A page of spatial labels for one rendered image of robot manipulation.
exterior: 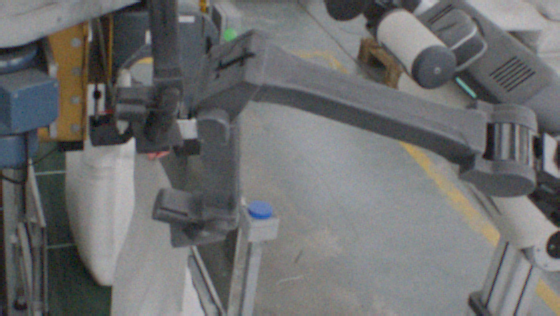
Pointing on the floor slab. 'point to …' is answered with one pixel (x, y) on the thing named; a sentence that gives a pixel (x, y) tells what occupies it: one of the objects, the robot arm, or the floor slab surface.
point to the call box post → (250, 278)
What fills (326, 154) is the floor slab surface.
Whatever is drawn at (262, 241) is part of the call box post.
